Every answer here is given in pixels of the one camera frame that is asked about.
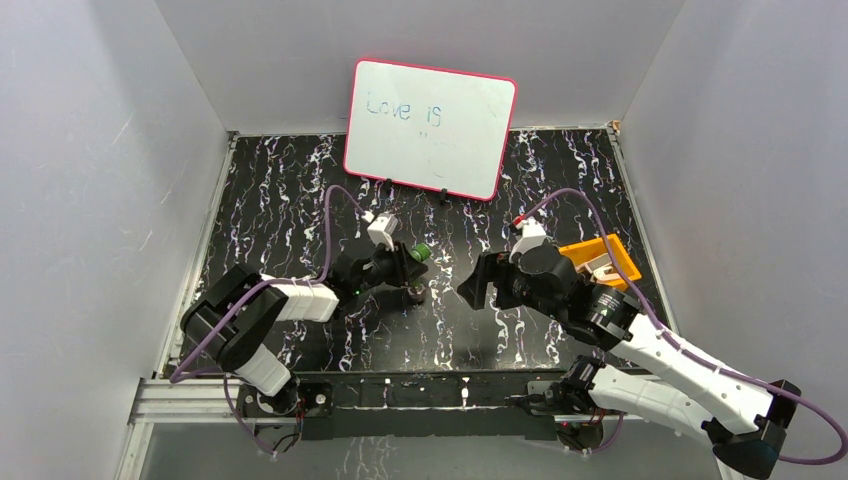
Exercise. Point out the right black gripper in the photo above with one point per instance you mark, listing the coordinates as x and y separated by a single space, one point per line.
473 289

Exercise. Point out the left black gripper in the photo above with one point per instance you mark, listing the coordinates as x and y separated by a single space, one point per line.
399 268

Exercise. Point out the silver hex nut fitting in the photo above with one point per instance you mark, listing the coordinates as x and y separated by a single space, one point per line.
416 293

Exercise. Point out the green water faucet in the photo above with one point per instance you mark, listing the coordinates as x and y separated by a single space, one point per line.
420 252

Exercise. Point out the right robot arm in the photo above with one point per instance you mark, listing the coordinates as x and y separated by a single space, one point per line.
744 425

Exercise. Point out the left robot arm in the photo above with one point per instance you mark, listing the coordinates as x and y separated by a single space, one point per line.
231 320

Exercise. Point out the orange parts bin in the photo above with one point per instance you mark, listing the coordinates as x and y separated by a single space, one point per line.
583 253

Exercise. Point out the white part in bin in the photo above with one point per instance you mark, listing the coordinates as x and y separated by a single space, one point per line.
603 271

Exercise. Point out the pink framed whiteboard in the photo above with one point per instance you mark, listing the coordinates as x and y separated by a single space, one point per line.
430 128

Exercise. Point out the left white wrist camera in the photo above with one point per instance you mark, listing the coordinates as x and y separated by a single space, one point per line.
380 231

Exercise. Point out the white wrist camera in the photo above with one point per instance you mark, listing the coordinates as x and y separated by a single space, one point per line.
380 231
531 234

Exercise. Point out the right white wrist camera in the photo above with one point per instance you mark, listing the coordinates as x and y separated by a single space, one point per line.
531 234

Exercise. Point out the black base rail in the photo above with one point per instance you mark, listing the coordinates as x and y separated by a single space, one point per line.
428 404

